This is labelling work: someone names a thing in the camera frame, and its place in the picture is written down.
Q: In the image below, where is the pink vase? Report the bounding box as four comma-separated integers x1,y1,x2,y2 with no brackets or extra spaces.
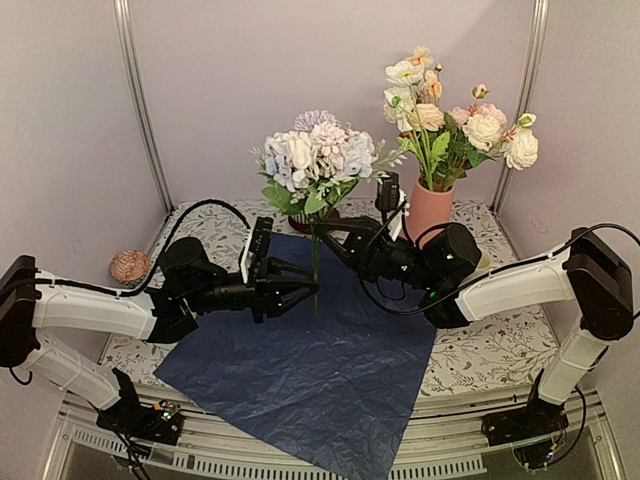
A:
406,180,454,240

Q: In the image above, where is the aluminium front rail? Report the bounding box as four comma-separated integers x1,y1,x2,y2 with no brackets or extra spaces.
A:
43,385,632,479

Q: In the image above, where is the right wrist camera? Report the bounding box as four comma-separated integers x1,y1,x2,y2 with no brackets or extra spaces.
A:
375,172,406,214

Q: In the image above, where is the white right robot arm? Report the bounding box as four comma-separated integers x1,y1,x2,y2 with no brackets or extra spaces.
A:
312,216,639,436

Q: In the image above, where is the dark red saucer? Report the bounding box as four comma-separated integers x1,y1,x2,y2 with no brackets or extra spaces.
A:
287,210,340,235

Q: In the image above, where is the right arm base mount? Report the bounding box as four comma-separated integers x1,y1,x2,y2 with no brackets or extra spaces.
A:
481,405,569,471

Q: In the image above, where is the floral tablecloth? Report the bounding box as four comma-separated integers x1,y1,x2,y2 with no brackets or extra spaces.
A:
101,199,558,398

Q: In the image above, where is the white poppy flower stem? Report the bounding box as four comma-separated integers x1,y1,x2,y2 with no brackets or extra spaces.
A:
382,58,436,191

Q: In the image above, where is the peach rose cluster stem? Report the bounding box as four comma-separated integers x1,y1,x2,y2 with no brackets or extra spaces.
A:
408,104,451,192

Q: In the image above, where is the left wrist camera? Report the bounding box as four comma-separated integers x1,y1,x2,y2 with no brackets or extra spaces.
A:
239,216,274,284

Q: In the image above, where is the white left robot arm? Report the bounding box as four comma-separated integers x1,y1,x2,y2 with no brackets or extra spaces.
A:
1,237,318,434

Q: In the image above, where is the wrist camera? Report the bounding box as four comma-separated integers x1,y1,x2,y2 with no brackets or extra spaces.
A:
239,216,274,284
375,172,406,214

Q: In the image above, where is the left aluminium frame post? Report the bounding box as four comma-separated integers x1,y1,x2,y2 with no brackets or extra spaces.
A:
113,0,174,214

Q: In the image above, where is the blue wrapping paper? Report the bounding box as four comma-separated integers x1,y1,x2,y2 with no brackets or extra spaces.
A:
155,249,436,479

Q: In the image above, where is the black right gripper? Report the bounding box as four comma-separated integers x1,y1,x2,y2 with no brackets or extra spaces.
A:
312,216,440,292

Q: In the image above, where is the white rose stem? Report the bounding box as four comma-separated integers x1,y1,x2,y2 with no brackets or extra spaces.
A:
461,84,539,171

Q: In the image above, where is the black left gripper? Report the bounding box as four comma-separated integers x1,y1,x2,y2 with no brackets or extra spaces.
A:
185,258,321,324

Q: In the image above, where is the pink rose stem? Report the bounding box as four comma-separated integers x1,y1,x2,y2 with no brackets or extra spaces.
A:
445,103,507,191

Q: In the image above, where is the artificial flower bouquet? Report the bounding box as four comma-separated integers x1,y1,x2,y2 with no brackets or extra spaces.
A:
249,109,409,317

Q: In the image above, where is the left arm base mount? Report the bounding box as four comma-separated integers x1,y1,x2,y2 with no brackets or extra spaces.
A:
96,398,184,446

